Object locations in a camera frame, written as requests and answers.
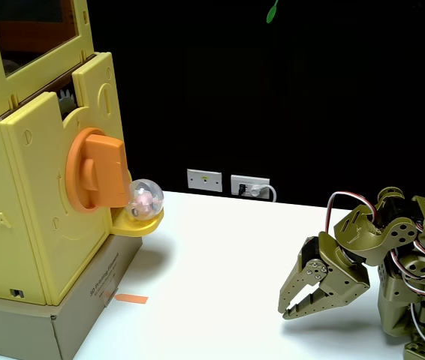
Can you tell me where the grey plastic gear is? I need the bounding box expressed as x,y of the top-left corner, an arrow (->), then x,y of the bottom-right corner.
57,89 -> 77,116

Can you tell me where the clear capsule with pink toy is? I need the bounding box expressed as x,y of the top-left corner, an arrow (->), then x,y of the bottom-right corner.
126,178 -> 165,220

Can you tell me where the red white gripper cable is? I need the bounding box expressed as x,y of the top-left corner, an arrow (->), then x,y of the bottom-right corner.
326,190 -> 378,233

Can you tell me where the yellow dispensing tray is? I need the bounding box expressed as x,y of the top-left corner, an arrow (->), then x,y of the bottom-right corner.
110,208 -> 165,238

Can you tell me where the yellow toy vending machine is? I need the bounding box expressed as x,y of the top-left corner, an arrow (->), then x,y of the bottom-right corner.
0,0 -> 134,307

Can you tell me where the clear tape piece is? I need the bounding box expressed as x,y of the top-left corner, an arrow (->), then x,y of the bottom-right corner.
99,284 -> 119,308

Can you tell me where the white wall socket plate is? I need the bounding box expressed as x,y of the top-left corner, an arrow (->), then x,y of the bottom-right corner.
230,174 -> 270,198

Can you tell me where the white plug with cable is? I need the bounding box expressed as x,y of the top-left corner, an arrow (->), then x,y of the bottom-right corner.
238,182 -> 278,203

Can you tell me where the orange vending machine knob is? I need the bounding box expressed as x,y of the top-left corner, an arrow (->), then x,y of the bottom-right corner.
65,127 -> 133,213

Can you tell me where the orange tape strip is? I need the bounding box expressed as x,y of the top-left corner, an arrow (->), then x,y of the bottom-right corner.
114,293 -> 149,305

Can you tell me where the green leaf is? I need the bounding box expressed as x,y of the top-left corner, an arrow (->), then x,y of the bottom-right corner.
265,0 -> 280,24

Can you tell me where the brown cardboard box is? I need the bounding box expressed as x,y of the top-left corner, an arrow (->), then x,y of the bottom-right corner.
0,234 -> 143,360

